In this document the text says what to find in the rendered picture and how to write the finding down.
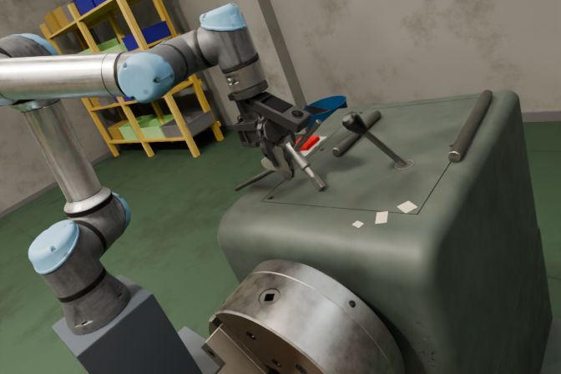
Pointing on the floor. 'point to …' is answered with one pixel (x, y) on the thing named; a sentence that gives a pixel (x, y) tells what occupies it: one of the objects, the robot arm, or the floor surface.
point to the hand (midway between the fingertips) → (292, 174)
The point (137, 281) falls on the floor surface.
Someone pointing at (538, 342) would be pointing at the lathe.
